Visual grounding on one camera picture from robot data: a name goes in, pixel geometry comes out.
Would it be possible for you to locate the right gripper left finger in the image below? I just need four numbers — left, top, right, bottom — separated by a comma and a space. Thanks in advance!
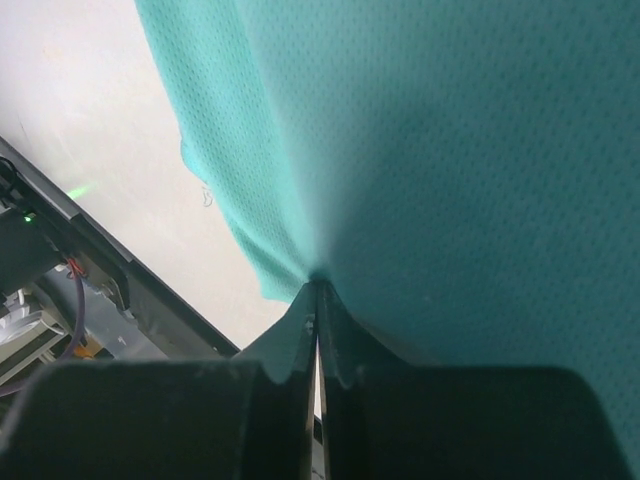
1, 284, 317, 479

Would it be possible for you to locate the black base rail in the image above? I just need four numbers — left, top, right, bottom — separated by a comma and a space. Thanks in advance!
1, 140, 239, 358

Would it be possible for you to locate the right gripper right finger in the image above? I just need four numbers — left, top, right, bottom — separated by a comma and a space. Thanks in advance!
317, 283, 632, 479

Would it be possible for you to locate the teal t shirt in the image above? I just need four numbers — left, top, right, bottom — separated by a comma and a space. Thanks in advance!
136, 1, 639, 463

